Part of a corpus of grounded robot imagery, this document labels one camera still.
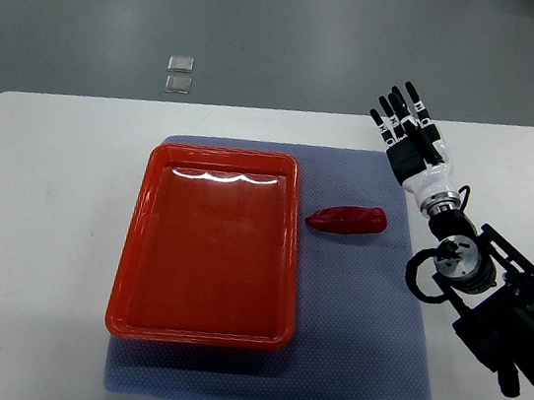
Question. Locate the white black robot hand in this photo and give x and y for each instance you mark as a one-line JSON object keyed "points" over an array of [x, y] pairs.
{"points": [[418, 156]]}

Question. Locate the red pepper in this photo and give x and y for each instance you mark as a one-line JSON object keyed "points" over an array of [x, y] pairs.
{"points": [[348, 220]]}

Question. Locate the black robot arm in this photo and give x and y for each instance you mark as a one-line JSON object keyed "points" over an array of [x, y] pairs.
{"points": [[487, 281]]}

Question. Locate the red plastic tray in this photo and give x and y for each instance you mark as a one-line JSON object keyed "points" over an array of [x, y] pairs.
{"points": [[211, 253]]}

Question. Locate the blue-grey mesh mat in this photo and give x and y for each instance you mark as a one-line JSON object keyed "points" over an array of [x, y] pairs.
{"points": [[359, 332]]}

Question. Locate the lower floor metal plate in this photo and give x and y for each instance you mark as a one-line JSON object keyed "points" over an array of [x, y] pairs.
{"points": [[177, 83]]}

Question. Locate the floor metal plate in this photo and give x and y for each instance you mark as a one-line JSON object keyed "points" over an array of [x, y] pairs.
{"points": [[177, 83], [180, 63]]}

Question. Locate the upper floor metal plate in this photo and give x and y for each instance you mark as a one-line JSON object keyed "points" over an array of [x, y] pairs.
{"points": [[180, 63]]}

